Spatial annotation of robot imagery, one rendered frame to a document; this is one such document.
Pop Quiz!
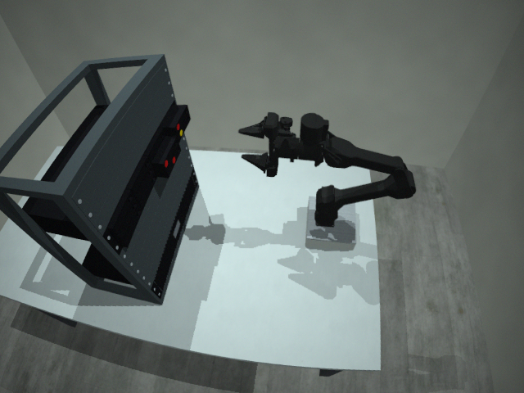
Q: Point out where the dark grey server rack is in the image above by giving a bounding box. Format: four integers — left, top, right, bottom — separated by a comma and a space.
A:
0, 54, 200, 305

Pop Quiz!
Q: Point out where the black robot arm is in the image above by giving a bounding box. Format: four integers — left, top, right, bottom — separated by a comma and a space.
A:
298, 113, 416, 227

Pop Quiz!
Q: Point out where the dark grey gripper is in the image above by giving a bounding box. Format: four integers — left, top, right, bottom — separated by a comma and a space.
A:
238, 112, 300, 177

